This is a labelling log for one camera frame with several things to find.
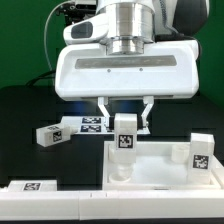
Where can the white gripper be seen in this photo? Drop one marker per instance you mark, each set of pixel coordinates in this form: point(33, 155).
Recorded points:
point(164, 70)

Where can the white square tabletop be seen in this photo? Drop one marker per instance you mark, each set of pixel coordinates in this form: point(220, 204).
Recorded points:
point(157, 166)

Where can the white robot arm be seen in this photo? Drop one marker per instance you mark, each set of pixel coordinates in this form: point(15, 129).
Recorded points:
point(132, 49)

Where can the white obstacle fence front bar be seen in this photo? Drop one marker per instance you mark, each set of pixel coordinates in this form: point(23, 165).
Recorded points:
point(94, 205)

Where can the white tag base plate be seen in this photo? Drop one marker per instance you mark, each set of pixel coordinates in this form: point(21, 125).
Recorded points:
point(98, 125)

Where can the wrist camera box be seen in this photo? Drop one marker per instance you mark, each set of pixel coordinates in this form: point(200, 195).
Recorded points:
point(87, 31)

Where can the black camera stand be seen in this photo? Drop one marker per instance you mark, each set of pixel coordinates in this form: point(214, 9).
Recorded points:
point(76, 12)

